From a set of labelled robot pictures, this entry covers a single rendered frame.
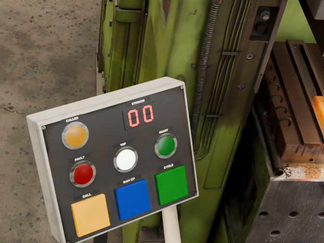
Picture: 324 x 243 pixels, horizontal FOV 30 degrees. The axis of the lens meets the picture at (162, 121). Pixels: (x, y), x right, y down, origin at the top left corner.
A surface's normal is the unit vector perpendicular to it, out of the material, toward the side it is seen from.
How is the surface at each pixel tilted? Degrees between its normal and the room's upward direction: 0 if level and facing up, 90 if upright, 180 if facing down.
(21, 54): 0
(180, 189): 60
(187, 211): 90
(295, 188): 90
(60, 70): 0
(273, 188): 90
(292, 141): 0
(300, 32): 90
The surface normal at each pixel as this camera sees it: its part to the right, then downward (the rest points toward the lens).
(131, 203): 0.50, 0.22
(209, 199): 0.09, 0.71
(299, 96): 0.13, -0.70
